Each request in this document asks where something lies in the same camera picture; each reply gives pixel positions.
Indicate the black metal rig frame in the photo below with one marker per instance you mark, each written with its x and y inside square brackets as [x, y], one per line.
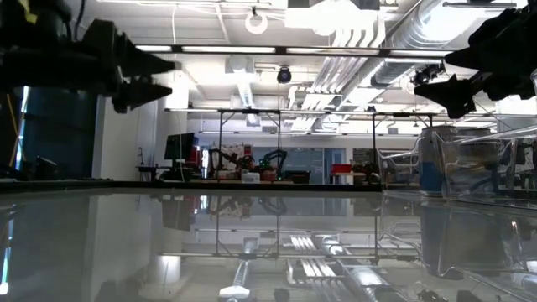
[403, 114]
[249, 111]

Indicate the black overhead camera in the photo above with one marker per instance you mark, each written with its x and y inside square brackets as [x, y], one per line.
[284, 74]

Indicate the small white box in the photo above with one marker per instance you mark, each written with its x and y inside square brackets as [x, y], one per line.
[251, 177]

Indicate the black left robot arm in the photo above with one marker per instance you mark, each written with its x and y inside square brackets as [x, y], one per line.
[42, 67]

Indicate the clear plastic bin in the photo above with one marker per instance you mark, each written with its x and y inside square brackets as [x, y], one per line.
[516, 176]
[398, 168]

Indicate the black overhead frame bar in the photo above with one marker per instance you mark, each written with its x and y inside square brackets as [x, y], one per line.
[281, 50]

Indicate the silver can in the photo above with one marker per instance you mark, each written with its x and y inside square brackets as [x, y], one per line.
[430, 168]

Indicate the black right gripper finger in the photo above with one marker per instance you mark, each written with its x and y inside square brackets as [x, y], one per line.
[491, 38]
[455, 94]

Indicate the silver ventilation duct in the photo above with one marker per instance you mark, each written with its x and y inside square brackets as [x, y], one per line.
[398, 54]

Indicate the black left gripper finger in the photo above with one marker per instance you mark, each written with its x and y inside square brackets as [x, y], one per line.
[142, 63]
[138, 94]

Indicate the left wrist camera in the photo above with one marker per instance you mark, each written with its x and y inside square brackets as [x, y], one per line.
[42, 21]

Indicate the black computer monitor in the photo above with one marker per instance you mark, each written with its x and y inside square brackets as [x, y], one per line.
[179, 147]

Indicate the red box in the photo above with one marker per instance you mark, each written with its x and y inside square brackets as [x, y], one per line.
[342, 168]

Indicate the dark blue cabinet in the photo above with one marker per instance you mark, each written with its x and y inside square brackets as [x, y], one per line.
[58, 134]

